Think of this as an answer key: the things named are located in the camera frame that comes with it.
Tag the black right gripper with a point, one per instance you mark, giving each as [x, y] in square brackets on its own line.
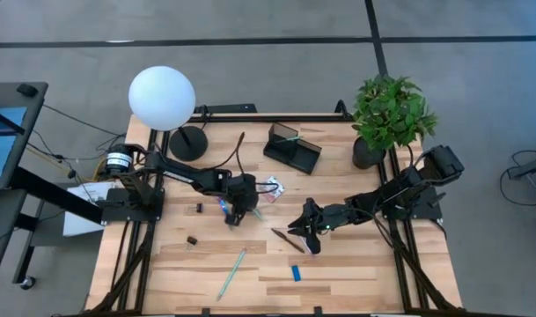
[318, 218]

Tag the black mesh desk organizer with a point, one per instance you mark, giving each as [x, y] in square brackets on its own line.
[294, 154]

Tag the green slim pen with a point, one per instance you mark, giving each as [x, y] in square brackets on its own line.
[289, 139]

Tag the green wooden pencil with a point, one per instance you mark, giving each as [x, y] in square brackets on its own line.
[232, 274]

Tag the white paper sheet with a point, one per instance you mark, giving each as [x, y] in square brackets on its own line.
[85, 207]

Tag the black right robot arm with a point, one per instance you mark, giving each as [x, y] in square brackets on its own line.
[382, 193]

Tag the blue eraser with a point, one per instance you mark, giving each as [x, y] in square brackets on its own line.
[296, 273]

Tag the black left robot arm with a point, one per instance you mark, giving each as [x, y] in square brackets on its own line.
[184, 176]

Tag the blue laptop screen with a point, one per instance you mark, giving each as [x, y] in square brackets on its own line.
[1, 145]

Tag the white globe table lamp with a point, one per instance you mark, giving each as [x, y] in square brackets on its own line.
[162, 97]

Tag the black side desk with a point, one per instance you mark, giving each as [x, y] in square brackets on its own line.
[30, 193]

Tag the teal marker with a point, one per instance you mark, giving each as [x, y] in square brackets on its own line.
[259, 215]

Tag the pink sticky notes pack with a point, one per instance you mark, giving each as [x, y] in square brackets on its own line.
[273, 189]

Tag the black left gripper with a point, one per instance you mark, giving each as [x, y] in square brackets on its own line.
[243, 191]

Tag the black computer mouse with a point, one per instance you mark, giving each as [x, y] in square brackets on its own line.
[27, 90]

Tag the green potted plant black pot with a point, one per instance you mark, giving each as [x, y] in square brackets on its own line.
[391, 110]

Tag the black metal table frame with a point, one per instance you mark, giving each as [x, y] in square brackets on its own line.
[267, 118]

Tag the black binder clip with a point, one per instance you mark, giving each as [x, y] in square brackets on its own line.
[191, 241]
[199, 207]

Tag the clear purple pen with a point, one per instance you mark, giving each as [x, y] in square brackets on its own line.
[303, 243]

